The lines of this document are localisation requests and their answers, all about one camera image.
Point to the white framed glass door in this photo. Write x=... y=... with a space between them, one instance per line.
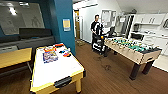
x=79 y=26

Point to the framed white notice board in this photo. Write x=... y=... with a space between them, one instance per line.
x=108 y=18

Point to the stack of plastic bowls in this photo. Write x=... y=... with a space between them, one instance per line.
x=67 y=54

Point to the interior glass window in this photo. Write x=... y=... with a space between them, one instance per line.
x=23 y=18

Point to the yellow air hockey table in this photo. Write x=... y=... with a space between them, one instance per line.
x=56 y=73

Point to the orange red plastic bowl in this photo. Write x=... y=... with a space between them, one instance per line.
x=50 y=48

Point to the green foosball table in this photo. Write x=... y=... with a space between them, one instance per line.
x=133 y=50

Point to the colourful board game box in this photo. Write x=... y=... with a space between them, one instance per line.
x=50 y=56

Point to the framed yellow wall plaque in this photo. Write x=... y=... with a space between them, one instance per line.
x=66 y=25

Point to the person in dark clothes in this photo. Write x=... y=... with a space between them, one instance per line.
x=96 y=28

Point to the black built-in microwave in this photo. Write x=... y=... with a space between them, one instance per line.
x=137 y=36

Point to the blue plastic bowl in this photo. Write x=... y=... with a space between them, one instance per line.
x=62 y=51

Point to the white two-door wall cabinet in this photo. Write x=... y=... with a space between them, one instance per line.
x=150 y=18

